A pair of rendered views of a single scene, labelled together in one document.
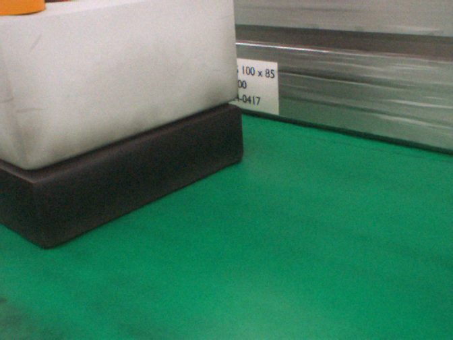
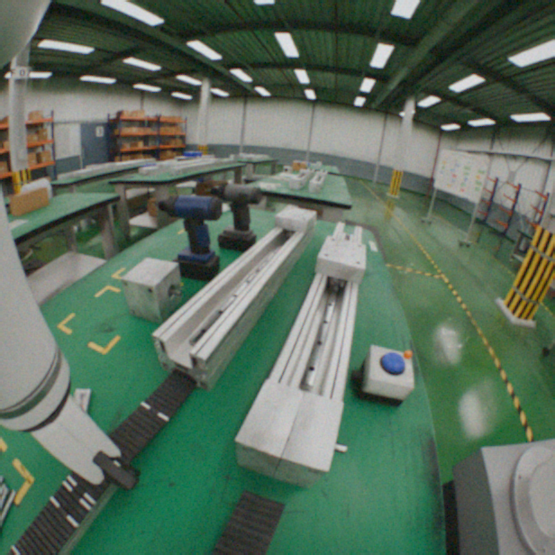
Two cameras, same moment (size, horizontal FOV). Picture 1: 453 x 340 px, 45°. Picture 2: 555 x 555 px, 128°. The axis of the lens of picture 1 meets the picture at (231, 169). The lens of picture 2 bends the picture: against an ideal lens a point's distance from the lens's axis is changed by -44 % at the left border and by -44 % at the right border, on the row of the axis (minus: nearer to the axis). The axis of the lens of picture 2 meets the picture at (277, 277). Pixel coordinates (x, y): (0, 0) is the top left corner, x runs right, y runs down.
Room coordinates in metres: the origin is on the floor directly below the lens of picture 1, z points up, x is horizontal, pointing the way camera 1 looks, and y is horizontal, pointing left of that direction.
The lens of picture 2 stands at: (0.48, 0.17, 1.13)
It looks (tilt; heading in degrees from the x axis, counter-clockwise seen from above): 30 degrees down; 242
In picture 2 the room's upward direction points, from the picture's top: 7 degrees clockwise
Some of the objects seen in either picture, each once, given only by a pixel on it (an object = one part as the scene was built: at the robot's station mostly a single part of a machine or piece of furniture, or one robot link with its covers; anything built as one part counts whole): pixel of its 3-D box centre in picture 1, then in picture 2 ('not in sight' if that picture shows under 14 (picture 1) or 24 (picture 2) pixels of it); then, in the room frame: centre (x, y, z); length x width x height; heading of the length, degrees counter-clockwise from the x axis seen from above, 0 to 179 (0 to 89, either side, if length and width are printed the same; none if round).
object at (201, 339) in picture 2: not in sight; (270, 261); (0.22, -0.37, 0.82); 0.80 x 0.10 x 0.09; 46
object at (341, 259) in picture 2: not in sight; (341, 261); (0.08, -0.24, 0.87); 0.16 x 0.11 x 0.07; 46
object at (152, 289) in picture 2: not in sight; (158, 289); (0.52, -0.30, 0.83); 0.11 x 0.10 x 0.10; 146
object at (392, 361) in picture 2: not in sight; (393, 363); (0.18, 0.05, 0.84); 0.04 x 0.04 x 0.02
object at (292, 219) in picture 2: not in sight; (295, 222); (0.04, -0.55, 0.87); 0.16 x 0.11 x 0.07; 46
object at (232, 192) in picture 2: not in sight; (230, 215); (0.27, -0.60, 0.89); 0.20 x 0.08 x 0.22; 139
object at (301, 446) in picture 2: not in sight; (297, 441); (0.38, 0.09, 0.83); 0.12 x 0.09 x 0.10; 136
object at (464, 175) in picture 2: not in sight; (455, 194); (-5.10, -2.30, 0.97); 1.51 x 0.50 x 1.95; 72
